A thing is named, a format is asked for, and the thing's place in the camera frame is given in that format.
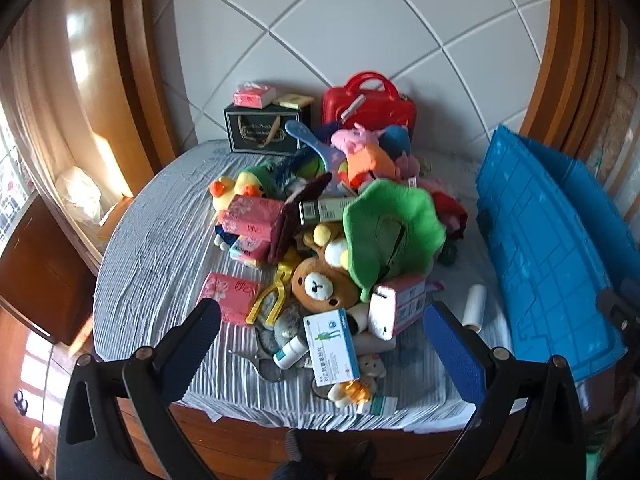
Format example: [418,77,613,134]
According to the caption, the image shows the blue plush toy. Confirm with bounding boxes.
[382,125,412,158]

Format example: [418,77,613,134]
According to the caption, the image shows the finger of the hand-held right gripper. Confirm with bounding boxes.
[596,280,640,346]

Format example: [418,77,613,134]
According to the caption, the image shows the beige curtain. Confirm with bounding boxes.
[0,25,106,271]

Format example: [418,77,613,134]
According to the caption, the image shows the black and white box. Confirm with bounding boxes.
[299,197,356,224]

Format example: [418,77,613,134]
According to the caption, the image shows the red hard carry case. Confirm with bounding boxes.
[321,71,417,146]

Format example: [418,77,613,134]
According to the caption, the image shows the light pink pig plush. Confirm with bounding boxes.
[395,155,421,181]

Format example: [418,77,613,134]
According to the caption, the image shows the pig plush in orange dress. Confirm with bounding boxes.
[330,122,401,186]

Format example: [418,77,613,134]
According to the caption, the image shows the white bottle with teal cap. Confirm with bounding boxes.
[272,335,308,370]

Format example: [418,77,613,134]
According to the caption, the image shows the black gift box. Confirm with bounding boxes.
[223,102,315,155]

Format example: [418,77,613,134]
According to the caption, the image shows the small white cat plush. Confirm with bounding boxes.
[356,354,387,378]

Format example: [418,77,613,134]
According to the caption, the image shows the thick pink tissue pack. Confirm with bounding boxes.
[217,196,285,241]

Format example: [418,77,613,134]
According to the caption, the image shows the small yellow box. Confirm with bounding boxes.
[272,93,314,110]

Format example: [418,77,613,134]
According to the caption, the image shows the white and pink carton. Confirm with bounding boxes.
[369,275,427,337]

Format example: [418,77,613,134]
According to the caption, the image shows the wooden wall pillar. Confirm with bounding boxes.
[65,0,201,201]
[520,0,626,161]

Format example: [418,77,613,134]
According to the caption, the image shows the white plastic bag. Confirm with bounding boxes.
[54,166,103,223]

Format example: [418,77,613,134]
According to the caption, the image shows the green plush leaf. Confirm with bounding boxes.
[342,179,447,303]

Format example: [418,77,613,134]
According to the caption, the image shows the yellow plastic tongs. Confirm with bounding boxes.
[246,260,301,326]

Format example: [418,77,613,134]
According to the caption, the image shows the small pink tissue pack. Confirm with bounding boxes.
[233,81,277,109]

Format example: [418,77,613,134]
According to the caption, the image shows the blue and white medicine box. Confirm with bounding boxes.
[303,310,362,386]

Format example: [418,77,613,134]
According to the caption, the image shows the brown bear plush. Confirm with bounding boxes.
[291,222,363,313]

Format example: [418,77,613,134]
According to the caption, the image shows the blue and pink tissue pack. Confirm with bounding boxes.
[229,235,271,267]

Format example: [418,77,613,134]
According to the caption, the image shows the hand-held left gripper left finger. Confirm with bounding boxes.
[55,297,223,480]

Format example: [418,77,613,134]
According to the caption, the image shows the grey plush toy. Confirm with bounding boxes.
[272,310,303,341]

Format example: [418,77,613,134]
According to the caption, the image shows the pig plush in red dress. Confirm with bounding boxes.
[417,175,468,238]

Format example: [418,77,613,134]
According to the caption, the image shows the white lint roller refill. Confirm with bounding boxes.
[461,284,488,333]

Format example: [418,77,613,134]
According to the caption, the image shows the flat pink tissue pack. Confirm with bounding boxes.
[202,272,264,325]

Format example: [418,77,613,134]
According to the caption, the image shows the dark wooden nightstand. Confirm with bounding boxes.
[0,192,98,346]

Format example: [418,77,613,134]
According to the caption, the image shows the yellow duck plush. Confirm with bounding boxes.
[209,176,237,211]

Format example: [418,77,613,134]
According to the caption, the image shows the blue plastic paddle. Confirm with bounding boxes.
[285,120,335,181]

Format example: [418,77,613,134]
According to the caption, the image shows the grey striped bed sheet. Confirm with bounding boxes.
[92,140,516,433]

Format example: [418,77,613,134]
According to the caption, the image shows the blue plastic crate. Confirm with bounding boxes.
[475,125,633,383]

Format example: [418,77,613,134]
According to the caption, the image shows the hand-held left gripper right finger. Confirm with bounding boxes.
[422,301,586,480]

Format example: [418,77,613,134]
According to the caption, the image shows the person's dark clothed legs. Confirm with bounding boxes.
[272,430,378,480]

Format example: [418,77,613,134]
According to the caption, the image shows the small green and white box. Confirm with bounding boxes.
[370,394,399,416]

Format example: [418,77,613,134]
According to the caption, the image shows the small orange and white plush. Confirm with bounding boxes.
[327,380,376,408]

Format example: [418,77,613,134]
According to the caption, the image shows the green duck plush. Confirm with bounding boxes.
[235,162,278,198]

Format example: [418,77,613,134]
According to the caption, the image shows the wooden bed frame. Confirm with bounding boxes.
[115,400,476,480]

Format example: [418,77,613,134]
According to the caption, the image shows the metal scissors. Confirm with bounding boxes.
[228,350,286,383]

